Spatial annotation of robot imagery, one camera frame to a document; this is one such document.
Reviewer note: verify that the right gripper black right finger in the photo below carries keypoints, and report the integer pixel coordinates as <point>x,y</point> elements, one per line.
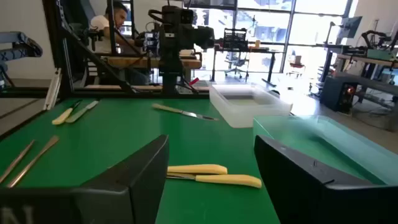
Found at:
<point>311,193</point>

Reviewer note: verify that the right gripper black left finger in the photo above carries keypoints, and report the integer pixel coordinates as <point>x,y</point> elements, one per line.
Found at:
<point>93,202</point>

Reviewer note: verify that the wooden utensil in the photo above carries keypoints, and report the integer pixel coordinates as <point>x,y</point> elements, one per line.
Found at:
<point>34,160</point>

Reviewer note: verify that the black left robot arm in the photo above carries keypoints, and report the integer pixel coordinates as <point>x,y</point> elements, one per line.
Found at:
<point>203,37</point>

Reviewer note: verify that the black background robot arm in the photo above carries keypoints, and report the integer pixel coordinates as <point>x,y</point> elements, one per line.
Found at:
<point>370,34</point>

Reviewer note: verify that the wooden workbench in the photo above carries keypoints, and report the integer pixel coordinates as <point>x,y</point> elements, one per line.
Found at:
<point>146,62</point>

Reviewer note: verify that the teal plastic bin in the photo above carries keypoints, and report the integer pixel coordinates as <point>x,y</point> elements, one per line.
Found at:
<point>311,137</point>

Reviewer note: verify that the grey office chair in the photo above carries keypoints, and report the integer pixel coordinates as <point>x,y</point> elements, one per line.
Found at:
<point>236,62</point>

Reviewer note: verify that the person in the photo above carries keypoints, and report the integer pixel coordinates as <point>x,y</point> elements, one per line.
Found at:
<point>99,28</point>

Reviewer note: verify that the green table mat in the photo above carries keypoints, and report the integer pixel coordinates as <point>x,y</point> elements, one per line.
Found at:
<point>124,133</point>

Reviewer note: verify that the yellow cup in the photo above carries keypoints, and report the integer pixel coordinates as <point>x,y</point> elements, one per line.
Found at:
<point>257,43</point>

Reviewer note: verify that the copper coloured knife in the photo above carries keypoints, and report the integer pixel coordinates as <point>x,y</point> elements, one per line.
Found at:
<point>17,160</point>

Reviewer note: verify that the black office desk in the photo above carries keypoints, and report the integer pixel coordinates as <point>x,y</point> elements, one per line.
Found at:
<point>264,49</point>

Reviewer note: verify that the clear plastic bin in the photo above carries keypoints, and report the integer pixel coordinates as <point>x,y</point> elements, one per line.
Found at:
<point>248,116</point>

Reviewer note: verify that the black computer tower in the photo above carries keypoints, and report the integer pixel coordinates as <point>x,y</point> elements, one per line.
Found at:
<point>335,93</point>

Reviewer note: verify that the silver aluminium bar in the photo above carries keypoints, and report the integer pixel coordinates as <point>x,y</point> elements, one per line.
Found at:
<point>52,90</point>

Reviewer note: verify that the red chair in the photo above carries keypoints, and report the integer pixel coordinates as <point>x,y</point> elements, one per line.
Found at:
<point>297,66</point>

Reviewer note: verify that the grey workbench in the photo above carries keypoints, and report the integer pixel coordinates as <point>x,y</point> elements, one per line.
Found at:
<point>357,59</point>

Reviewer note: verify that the blue chair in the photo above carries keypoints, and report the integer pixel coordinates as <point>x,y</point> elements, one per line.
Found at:
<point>18,43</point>

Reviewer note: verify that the green box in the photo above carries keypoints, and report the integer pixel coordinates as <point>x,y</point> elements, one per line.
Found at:
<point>381,54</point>

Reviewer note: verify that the dark computer monitor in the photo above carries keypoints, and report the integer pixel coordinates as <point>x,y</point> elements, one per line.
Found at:
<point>349,27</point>

